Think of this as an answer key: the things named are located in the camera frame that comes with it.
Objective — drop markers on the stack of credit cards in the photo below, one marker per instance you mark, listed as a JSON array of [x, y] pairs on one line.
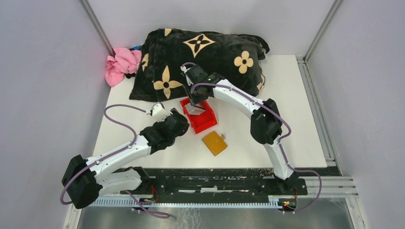
[[193, 109]]

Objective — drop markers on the yellow leather card holder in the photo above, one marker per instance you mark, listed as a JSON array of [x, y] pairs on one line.
[[215, 143]]

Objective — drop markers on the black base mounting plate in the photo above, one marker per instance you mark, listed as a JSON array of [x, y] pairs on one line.
[[231, 185]]

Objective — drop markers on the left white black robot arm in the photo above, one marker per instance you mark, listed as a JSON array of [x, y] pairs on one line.
[[85, 179]]

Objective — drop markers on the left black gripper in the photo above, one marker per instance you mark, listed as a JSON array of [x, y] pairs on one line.
[[159, 124]]

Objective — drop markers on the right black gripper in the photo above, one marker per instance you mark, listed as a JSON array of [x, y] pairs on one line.
[[194, 99]]

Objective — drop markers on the aluminium rail frame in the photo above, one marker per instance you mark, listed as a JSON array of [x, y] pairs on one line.
[[303, 147]]

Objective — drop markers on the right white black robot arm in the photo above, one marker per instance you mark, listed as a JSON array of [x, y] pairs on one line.
[[266, 125]]

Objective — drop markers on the pink cloth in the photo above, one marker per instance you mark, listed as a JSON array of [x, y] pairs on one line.
[[125, 61]]

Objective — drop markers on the red plastic bin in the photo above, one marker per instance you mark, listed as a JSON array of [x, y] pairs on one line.
[[203, 121]]

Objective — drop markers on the black floral blanket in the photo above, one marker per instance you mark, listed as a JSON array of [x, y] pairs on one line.
[[234, 56]]

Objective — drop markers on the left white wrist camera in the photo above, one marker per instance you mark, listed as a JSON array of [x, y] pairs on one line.
[[158, 110]]

